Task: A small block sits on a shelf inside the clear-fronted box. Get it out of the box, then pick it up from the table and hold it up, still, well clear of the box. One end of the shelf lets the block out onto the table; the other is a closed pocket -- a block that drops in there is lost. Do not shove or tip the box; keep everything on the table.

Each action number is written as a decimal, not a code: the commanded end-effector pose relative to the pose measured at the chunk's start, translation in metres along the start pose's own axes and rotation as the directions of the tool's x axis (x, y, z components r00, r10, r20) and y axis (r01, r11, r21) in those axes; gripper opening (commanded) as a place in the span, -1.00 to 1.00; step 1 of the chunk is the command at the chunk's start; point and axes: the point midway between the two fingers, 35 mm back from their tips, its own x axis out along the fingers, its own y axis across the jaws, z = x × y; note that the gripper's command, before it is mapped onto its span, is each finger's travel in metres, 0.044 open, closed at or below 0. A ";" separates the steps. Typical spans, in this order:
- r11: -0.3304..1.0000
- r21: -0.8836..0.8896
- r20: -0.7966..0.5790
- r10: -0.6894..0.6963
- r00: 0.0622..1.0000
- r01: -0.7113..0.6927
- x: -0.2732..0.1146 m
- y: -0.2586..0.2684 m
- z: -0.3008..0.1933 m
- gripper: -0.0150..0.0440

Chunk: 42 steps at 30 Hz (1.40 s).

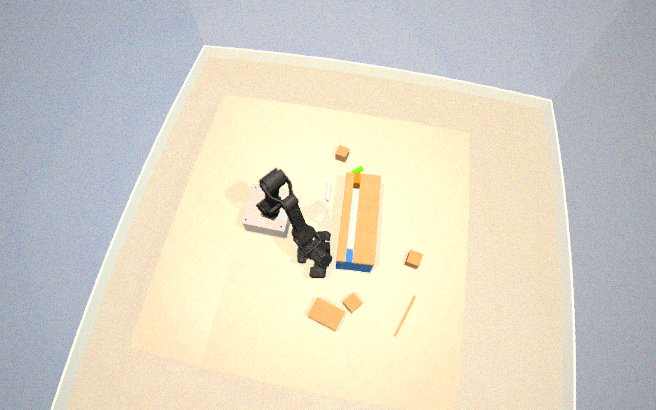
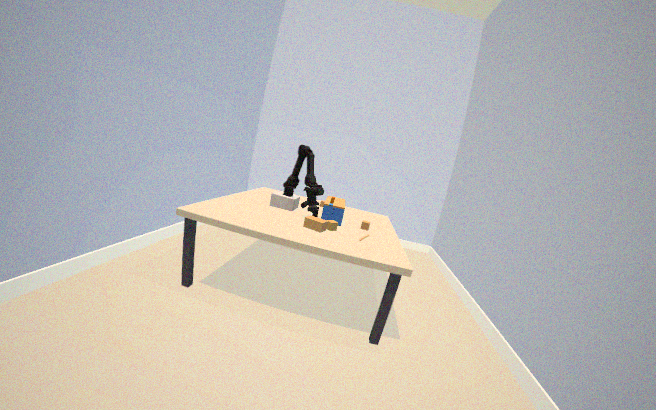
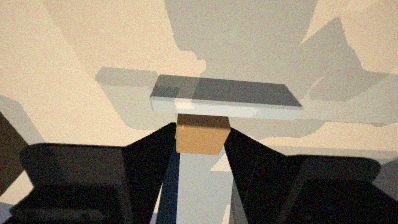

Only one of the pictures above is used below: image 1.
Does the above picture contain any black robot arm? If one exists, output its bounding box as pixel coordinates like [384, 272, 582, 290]
[256, 167, 333, 269]

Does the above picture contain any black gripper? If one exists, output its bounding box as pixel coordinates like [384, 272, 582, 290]
[309, 231, 331, 278]

